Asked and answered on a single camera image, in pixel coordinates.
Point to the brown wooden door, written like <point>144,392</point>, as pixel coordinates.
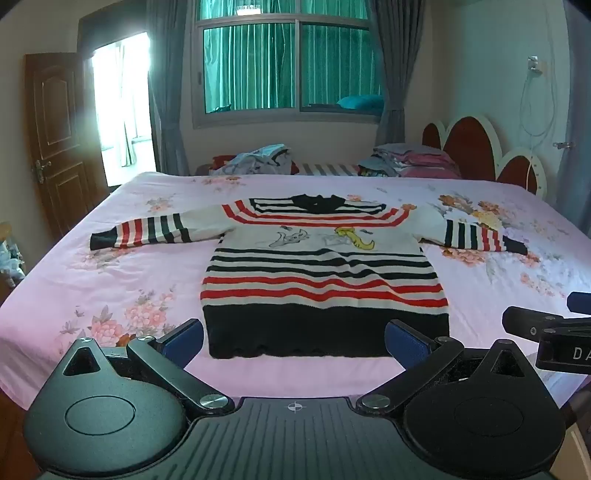
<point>55,138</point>

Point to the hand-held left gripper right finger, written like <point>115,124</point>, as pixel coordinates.
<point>408,344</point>

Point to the red and white headboard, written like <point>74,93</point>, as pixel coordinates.
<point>466,143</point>

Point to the window with green glass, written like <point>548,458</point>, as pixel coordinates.
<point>249,64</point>

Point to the grey curtain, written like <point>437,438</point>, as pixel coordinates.
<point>392,69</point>
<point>166,115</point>

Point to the red cloth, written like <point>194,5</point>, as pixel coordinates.
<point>221,161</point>

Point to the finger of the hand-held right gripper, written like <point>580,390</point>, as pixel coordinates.
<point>579,303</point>
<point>521,318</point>

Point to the striped cloth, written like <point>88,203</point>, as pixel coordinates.
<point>323,169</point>

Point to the pile of pale clothes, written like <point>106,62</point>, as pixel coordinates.
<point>258,159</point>

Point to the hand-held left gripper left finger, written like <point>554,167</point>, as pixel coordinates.
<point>184,344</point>

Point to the striped knit sweater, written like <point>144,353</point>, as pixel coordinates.
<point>323,277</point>

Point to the pale crumpled cloth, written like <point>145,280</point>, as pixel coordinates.
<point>10,263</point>

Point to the pink floral bed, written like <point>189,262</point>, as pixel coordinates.
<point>138,277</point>

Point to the teal pillow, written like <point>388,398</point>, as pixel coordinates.
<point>358,101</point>

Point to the pile of pink clothes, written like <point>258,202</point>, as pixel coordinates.
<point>415,161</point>

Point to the metal wall hook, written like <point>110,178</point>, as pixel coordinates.
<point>564,145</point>

